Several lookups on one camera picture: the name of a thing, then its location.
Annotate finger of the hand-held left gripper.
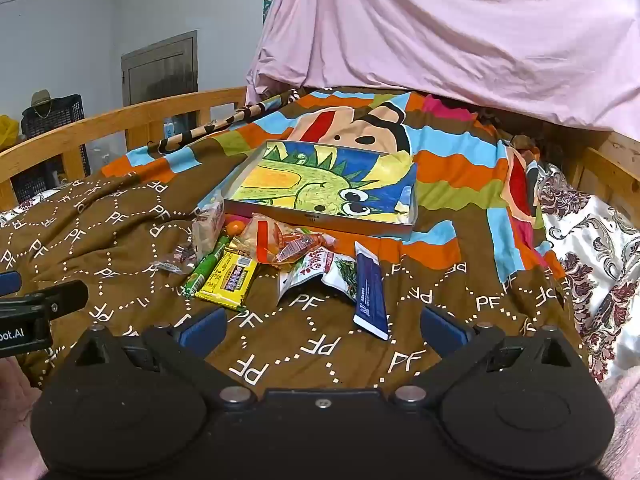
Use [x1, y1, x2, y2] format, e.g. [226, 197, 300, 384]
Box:
[0, 279, 90, 314]
[0, 270, 23, 297]

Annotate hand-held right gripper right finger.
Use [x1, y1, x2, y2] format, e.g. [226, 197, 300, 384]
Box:
[390, 306, 588, 406]

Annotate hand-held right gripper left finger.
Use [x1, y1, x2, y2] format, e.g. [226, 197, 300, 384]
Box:
[60, 306, 256, 406]

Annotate yellow snack packet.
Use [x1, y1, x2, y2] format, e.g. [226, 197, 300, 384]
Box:
[194, 248, 261, 310]

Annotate green tube snack packet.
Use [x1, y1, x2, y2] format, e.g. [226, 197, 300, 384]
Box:
[182, 235, 232, 299]

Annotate small clear snack packet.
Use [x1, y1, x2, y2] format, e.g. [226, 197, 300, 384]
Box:
[149, 242, 194, 275]

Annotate dark blue snack packet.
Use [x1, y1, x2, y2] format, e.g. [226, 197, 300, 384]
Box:
[352, 241, 391, 341]

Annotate clear nut snack packet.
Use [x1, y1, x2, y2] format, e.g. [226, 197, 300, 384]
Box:
[192, 198, 227, 262]

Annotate clear orange snack packet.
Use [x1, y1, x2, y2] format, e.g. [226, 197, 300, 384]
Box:
[240, 213, 312, 266]

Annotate white packet with green leaves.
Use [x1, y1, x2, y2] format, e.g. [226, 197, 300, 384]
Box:
[320, 252, 362, 307]

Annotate white packet with red print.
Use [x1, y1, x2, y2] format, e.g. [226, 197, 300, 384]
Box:
[276, 251, 335, 307]

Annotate small red snack packet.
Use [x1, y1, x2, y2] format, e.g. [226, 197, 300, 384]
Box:
[272, 234, 339, 264]

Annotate metal box with dragon drawing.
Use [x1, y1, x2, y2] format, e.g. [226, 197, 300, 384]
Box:
[223, 140, 418, 242]

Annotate person's left forearm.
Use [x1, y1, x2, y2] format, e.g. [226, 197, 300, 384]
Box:
[0, 357, 51, 480]

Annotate white maroon floral cloth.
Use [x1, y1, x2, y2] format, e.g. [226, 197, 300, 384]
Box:
[0, 187, 66, 227]
[534, 162, 640, 387]

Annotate black plastic crate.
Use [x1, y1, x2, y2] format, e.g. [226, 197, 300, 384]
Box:
[20, 93, 86, 139]
[10, 139, 92, 204]

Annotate yellow plastic bag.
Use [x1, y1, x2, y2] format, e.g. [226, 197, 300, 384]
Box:
[0, 114, 21, 154]

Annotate straw hat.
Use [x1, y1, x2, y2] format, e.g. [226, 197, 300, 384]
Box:
[28, 89, 54, 119]

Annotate dark patterned cloth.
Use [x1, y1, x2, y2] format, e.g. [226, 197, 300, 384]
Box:
[475, 109, 567, 172]

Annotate brown patterned rolled cloth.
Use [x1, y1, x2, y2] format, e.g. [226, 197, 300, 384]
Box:
[158, 101, 282, 155]

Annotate wooden bed side board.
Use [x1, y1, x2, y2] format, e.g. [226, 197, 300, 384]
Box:
[564, 131, 640, 217]

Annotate grey wooden door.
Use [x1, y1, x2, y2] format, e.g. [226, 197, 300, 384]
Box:
[121, 30, 199, 109]

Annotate pink bed sheet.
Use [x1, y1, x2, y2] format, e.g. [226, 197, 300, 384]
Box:
[244, 0, 640, 142]

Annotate wooden bed rail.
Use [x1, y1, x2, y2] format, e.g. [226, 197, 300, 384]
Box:
[0, 87, 249, 211]

